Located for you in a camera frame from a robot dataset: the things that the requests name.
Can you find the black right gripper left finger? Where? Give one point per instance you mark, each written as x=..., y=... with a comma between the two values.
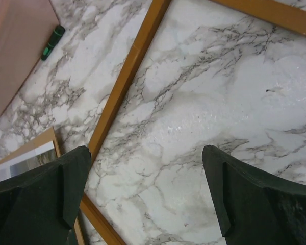
x=40, y=206

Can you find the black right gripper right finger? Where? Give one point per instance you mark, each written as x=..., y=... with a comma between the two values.
x=252, y=205

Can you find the flower field photo print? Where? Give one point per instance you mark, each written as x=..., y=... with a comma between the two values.
x=28, y=161

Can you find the brown frame backing board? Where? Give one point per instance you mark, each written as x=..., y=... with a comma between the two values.
x=41, y=139

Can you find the brown wooden picture frame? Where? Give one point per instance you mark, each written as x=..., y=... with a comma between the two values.
x=285, y=16

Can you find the black green marker pen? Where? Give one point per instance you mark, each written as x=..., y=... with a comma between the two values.
x=54, y=39

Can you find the pink plastic storage box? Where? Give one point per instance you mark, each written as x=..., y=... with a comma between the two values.
x=25, y=28

